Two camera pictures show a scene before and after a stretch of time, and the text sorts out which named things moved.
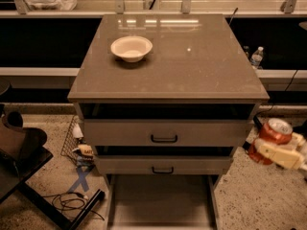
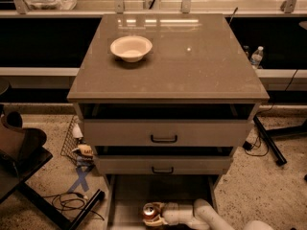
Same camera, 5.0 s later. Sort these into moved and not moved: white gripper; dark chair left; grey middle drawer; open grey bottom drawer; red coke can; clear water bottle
Moved: red coke can; white gripper
Not moved: grey middle drawer; dark chair left; open grey bottom drawer; clear water bottle
